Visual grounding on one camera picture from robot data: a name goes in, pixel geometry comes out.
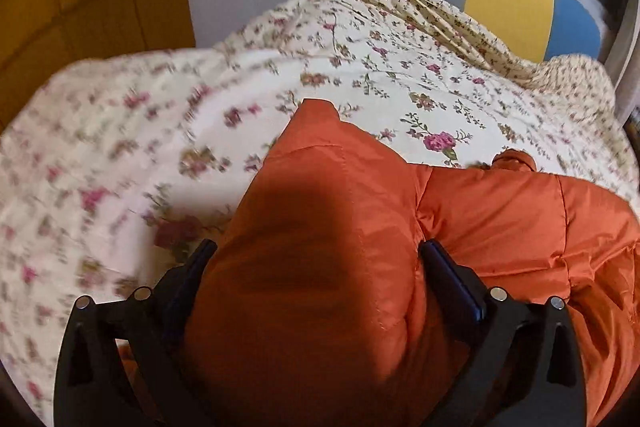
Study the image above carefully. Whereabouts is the floral quilt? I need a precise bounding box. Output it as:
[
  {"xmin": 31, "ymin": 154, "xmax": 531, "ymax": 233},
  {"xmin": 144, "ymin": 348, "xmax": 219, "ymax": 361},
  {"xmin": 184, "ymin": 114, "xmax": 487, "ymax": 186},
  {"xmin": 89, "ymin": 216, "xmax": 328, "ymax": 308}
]
[{"xmin": 0, "ymin": 0, "xmax": 640, "ymax": 418}]

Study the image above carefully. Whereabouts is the orange quilted jacket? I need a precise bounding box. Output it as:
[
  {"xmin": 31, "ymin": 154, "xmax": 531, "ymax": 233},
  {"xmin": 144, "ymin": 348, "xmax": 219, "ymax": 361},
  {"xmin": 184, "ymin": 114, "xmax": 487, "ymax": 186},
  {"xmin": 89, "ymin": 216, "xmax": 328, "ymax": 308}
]
[{"xmin": 117, "ymin": 98, "xmax": 640, "ymax": 427}]

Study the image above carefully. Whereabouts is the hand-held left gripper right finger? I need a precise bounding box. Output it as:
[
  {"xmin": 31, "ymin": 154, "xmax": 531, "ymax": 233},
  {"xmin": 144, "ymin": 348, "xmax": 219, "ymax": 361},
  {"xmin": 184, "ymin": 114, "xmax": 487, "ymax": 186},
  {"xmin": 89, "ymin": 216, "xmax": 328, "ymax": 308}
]
[{"xmin": 420, "ymin": 240, "xmax": 587, "ymax": 427}]

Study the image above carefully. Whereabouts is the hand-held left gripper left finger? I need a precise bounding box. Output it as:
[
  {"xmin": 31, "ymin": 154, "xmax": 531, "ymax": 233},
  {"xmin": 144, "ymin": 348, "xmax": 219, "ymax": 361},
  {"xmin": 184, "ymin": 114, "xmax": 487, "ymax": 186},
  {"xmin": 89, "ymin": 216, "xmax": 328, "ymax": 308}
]
[{"xmin": 52, "ymin": 238, "xmax": 221, "ymax": 427}]

